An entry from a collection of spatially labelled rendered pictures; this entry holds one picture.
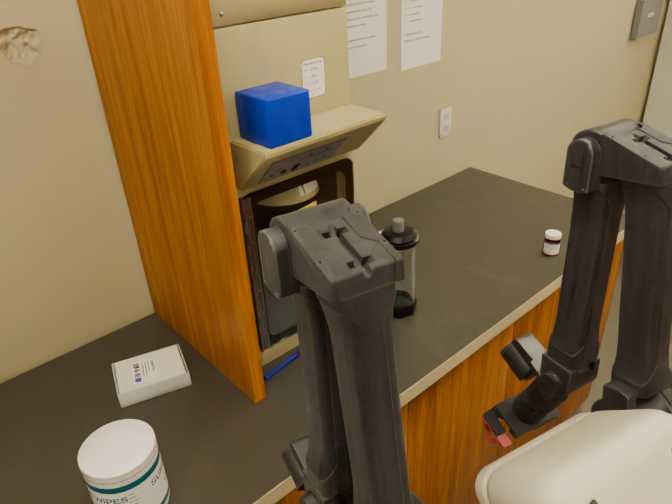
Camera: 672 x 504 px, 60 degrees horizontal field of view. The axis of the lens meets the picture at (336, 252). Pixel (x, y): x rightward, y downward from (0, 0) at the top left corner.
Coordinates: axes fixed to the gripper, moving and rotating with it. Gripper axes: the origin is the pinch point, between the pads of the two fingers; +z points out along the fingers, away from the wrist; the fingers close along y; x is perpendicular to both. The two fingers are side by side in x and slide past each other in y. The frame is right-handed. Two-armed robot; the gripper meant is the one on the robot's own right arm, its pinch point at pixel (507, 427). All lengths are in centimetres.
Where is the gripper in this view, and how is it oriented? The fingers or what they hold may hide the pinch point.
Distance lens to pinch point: 122.7
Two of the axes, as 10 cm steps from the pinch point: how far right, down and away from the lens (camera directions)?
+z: -1.7, 6.0, 7.8
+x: 4.7, 7.5, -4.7
